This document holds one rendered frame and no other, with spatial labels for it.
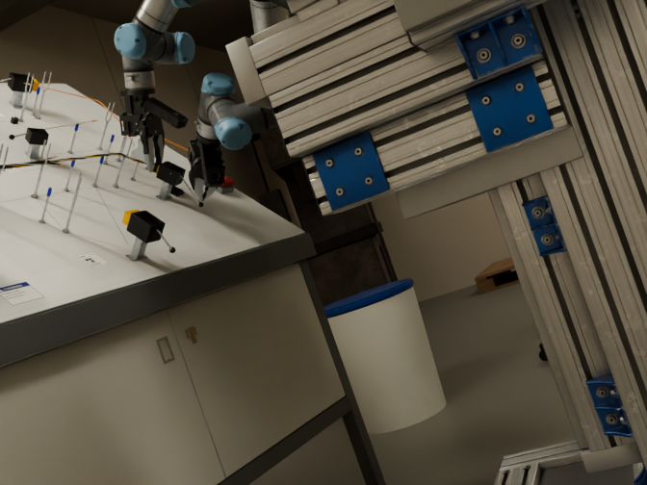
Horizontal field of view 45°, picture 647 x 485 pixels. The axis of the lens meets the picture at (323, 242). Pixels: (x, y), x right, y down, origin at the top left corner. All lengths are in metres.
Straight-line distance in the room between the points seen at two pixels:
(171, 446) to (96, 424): 0.19
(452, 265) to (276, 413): 6.13
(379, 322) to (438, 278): 4.80
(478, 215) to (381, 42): 6.88
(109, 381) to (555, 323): 0.86
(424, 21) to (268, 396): 1.23
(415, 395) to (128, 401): 1.90
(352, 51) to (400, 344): 2.34
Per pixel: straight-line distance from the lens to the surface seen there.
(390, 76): 1.05
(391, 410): 3.35
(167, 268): 1.76
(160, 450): 1.68
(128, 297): 1.64
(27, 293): 1.56
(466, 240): 7.93
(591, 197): 1.20
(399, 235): 8.07
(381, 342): 3.27
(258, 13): 1.64
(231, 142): 1.77
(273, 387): 1.98
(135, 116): 2.07
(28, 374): 1.51
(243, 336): 1.93
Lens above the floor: 0.80
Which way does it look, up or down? 1 degrees up
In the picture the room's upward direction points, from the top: 20 degrees counter-clockwise
